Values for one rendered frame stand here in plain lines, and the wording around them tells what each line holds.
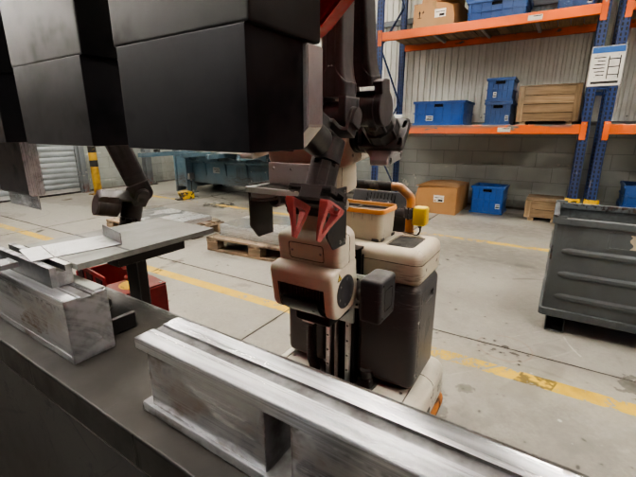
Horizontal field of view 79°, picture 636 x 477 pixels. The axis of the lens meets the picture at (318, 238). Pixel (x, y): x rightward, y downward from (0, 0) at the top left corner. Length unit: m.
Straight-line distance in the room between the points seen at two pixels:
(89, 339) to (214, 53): 0.47
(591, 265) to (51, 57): 2.59
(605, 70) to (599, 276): 3.31
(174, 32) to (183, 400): 0.35
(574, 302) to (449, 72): 4.86
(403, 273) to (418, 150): 5.77
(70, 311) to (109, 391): 0.12
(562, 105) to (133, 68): 5.87
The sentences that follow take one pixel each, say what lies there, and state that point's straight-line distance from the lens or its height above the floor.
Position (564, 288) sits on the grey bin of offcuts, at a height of 0.29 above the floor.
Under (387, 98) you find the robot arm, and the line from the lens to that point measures 0.91.
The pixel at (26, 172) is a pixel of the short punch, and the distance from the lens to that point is 0.67.
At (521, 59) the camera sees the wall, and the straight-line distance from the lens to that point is 6.76.
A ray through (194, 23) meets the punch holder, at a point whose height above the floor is 1.26.
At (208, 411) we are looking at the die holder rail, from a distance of 0.44.
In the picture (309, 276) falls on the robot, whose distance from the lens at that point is 1.12.
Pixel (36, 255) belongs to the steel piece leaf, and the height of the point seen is 1.00.
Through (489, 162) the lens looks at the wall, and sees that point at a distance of 6.76.
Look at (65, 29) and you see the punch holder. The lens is 0.46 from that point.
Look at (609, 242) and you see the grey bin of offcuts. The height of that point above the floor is 0.59.
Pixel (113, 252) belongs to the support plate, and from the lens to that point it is 0.71.
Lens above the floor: 1.19
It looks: 16 degrees down
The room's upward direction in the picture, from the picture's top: straight up
